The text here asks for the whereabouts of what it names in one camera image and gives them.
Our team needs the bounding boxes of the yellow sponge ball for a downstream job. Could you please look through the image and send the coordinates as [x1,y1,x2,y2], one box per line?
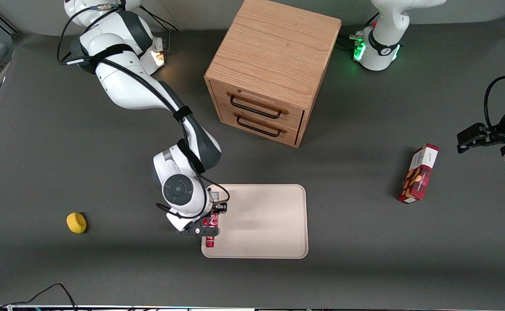
[66,212,87,235]

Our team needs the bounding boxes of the black cables at left arm base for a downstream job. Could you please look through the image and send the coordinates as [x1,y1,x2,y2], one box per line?
[338,12,381,49]

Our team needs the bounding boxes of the wooden drawer with shorter handle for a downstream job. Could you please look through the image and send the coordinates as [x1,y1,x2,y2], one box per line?
[218,105,301,146]

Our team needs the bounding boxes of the beige rectangular tray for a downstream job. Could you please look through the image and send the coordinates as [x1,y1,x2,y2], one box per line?
[201,184,309,260]

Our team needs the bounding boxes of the longer black drawer handle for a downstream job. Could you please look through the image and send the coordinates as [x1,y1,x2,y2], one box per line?
[229,95,283,120]

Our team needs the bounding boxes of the red snack box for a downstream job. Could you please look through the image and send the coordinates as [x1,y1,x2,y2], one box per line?
[397,143,440,205]

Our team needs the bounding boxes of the black cables at arm base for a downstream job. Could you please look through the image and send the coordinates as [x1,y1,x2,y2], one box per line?
[139,3,180,33]
[338,12,381,49]

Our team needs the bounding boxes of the black cable along right arm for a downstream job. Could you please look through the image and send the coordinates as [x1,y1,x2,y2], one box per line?
[57,3,231,219]

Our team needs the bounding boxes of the wooden drawer cabinet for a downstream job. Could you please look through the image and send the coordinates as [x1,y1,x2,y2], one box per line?
[204,0,343,149]

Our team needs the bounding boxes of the black cables at right arm base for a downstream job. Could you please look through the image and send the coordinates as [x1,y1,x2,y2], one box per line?
[139,3,180,33]

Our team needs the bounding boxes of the red Coca-Cola aluminium bottle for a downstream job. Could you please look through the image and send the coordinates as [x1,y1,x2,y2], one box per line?
[202,215,219,248]

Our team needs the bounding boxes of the thin black cable on table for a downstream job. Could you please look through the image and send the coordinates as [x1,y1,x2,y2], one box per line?
[0,283,78,311]

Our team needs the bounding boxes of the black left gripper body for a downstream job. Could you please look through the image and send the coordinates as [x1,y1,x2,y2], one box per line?
[487,116,505,148]

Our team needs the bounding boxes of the wooden drawer with longer handle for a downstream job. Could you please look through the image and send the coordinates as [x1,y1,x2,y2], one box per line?
[210,81,305,130]

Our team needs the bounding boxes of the shorter black drawer handle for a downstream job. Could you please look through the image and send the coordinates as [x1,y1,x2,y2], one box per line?
[236,114,282,138]

